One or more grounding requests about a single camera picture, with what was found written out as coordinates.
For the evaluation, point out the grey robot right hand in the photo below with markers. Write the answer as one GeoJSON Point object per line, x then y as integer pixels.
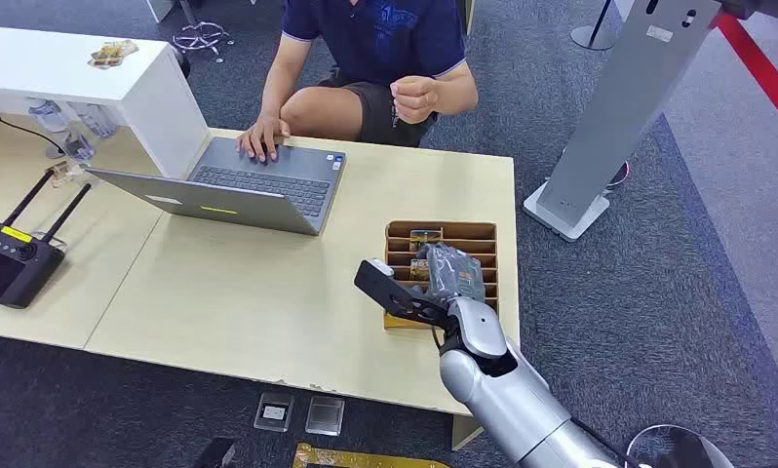
{"type": "Point", "coordinates": [453, 274]}

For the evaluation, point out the person's right hand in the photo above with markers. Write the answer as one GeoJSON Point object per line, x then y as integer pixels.
{"type": "Point", "coordinates": [260, 137]}

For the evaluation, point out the person's left hand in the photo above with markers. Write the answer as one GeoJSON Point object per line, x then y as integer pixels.
{"type": "Point", "coordinates": [413, 98]}

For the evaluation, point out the round silver robot base part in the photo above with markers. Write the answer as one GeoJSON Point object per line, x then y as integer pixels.
{"type": "Point", "coordinates": [676, 449]}

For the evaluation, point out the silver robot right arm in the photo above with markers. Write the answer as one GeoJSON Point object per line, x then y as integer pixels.
{"type": "Point", "coordinates": [518, 400]}

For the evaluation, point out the gold patterned card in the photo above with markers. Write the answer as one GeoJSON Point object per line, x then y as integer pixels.
{"type": "Point", "coordinates": [424, 237]}
{"type": "Point", "coordinates": [419, 270]}

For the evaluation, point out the wooden slotted card holder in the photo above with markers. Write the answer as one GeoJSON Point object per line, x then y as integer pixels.
{"type": "Point", "coordinates": [470, 239]}

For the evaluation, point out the person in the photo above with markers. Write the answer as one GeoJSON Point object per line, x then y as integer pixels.
{"type": "Point", "coordinates": [376, 45]}

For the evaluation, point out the grey open laptop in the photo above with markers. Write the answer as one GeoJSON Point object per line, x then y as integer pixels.
{"type": "Point", "coordinates": [266, 184]}

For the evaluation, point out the chrome chair base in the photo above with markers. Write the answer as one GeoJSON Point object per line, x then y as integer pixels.
{"type": "Point", "coordinates": [200, 35]}

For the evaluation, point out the beige desk leg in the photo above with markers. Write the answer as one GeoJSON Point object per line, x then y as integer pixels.
{"type": "Point", "coordinates": [465, 431]}

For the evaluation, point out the clear plastic water bottle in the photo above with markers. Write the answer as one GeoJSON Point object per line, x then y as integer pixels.
{"type": "Point", "coordinates": [48, 117]}
{"type": "Point", "coordinates": [97, 120]}

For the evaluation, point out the floor socket box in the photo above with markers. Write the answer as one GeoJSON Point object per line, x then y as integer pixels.
{"type": "Point", "coordinates": [325, 415]}
{"type": "Point", "coordinates": [274, 411]}

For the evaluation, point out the white desk shelf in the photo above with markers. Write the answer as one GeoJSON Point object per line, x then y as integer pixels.
{"type": "Point", "coordinates": [72, 71]}

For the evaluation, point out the small clear plastic holder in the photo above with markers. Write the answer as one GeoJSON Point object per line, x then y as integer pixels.
{"type": "Point", "coordinates": [63, 173]}

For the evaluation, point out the silver kiosk stand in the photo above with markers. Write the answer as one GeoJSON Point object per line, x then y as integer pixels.
{"type": "Point", "coordinates": [621, 103]}

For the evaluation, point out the gold patterned flat sheet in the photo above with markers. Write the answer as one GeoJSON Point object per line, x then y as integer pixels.
{"type": "Point", "coordinates": [350, 458]}

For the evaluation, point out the black remote controller with antennas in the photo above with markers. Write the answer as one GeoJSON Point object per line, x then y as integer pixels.
{"type": "Point", "coordinates": [11, 261]}

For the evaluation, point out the black object on floor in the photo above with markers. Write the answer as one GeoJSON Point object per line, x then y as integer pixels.
{"type": "Point", "coordinates": [214, 454]}

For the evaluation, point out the red barrier belt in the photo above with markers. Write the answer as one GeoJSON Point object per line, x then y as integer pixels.
{"type": "Point", "coordinates": [760, 71]}

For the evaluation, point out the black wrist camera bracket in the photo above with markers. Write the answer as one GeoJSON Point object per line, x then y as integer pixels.
{"type": "Point", "coordinates": [389, 291]}

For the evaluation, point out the stanchion post with round base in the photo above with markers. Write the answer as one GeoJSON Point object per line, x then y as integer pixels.
{"type": "Point", "coordinates": [592, 33]}

